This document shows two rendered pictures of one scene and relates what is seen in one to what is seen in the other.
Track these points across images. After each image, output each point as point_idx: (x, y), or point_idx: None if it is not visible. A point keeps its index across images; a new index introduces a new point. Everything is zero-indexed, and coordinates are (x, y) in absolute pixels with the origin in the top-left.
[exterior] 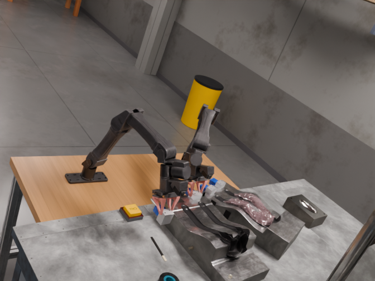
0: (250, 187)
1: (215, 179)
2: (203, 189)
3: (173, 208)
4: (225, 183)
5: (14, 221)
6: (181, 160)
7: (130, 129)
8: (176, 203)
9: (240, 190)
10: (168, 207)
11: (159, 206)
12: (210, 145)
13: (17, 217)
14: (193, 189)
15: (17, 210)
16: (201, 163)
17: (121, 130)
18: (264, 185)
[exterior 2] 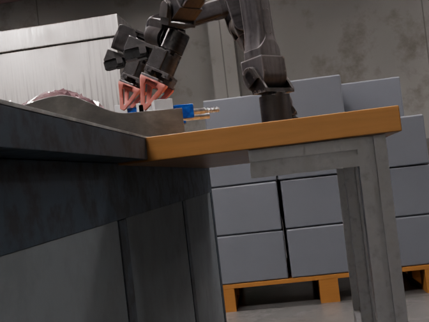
0: (131, 132)
1: (184, 104)
2: (140, 94)
3: (119, 100)
4: (153, 102)
5: (345, 244)
6: (131, 28)
7: (235, 29)
8: (119, 92)
9: (115, 112)
10: (129, 105)
11: (133, 102)
12: (161, 3)
13: (345, 236)
14: (147, 94)
15: (343, 223)
16: (161, 46)
17: (230, 32)
18: (103, 125)
